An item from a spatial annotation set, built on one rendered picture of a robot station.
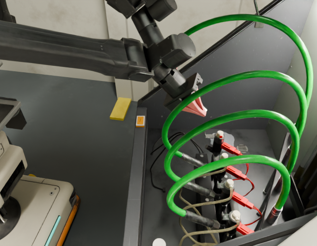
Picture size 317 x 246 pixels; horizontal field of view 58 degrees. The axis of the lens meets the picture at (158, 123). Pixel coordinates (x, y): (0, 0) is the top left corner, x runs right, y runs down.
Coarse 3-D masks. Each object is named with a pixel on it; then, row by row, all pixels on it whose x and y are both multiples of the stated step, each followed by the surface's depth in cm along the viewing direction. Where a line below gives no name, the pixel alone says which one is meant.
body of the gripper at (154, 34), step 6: (150, 24) 77; (156, 24) 79; (144, 30) 78; (150, 30) 77; (156, 30) 78; (144, 36) 78; (150, 36) 77; (156, 36) 78; (162, 36) 79; (144, 42) 79; (150, 42) 78; (156, 42) 76
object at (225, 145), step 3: (222, 144) 79; (225, 144) 79; (228, 144) 79; (222, 147) 80; (225, 147) 79; (228, 147) 78; (231, 147) 78; (234, 147) 78; (228, 150) 79; (231, 150) 78; (234, 150) 78; (237, 150) 78; (231, 153) 79; (234, 153) 78; (237, 153) 77
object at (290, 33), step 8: (224, 16) 64; (232, 16) 63; (240, 16) 62; (248, 16) 62; (256, 16) 61; (264, 16) 61; (200, 24) 67; (208, 24) 67; (272, 24) 61; (280, 24) 60; (184, 32) 71; (192, 32) 69; (288, 32) 61; (296, 40) 61; (304, 48) 62; (304, 56) 62; (312, 72) 64; (312, 80) 66; (296, 128) 75
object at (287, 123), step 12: (216, 120) 52; (228, 120) 52; (276, 120) 52; (288, 120) 52; (192, 132) 54; (180, 144) 56; (168, 156) 59; (168, 168) 62; (288, 168) 62; (204, 192) 68
